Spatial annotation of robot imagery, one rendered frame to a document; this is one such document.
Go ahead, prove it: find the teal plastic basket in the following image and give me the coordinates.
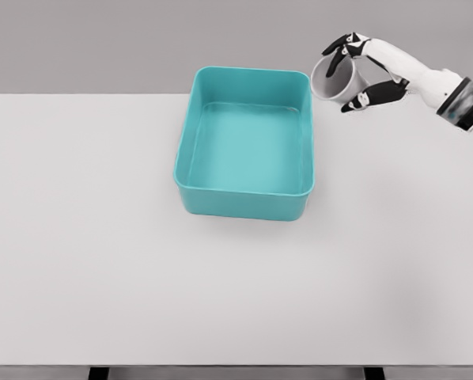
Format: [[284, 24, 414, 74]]
[[172, 65, 315, 222]]

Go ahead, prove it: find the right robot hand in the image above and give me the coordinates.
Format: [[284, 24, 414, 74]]
[[322, 32, 433, 114]]

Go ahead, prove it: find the white paper cup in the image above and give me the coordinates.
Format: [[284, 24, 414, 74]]
[[310, 54, 371, 105]]

